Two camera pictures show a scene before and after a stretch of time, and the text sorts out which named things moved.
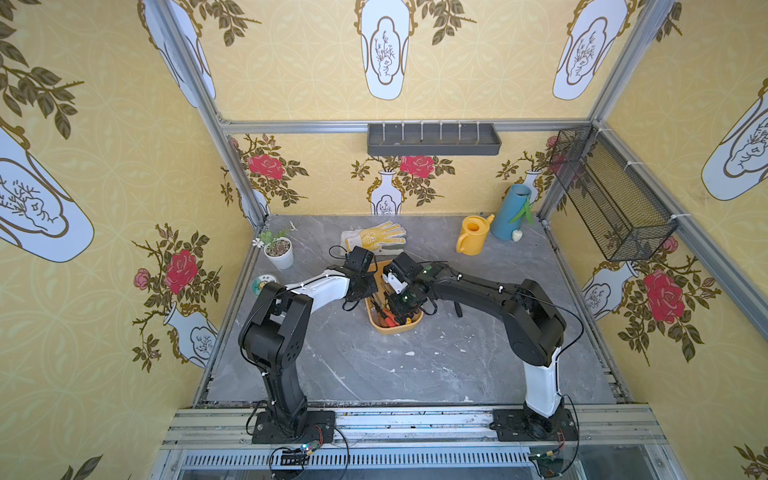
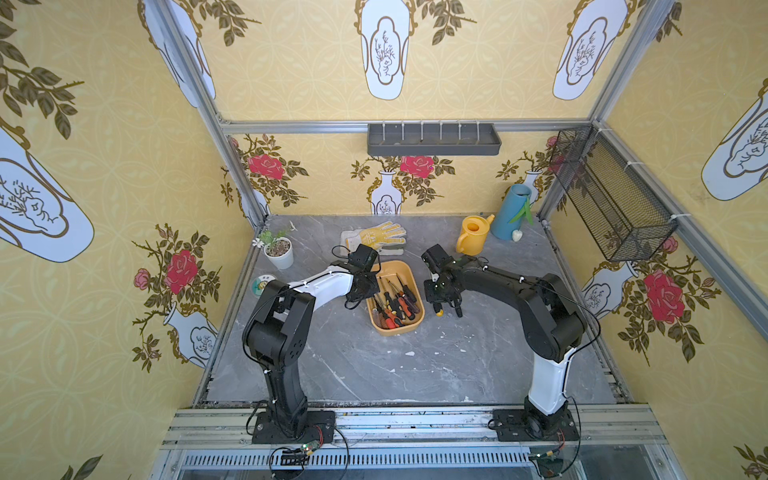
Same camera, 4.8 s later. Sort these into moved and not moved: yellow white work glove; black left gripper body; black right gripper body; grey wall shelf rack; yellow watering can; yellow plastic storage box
Moved: yellow plastic storage box; black right gripper body
Not moved: yellow watering can; black left gripper body; grey wall shelf rack; yellow white work glove
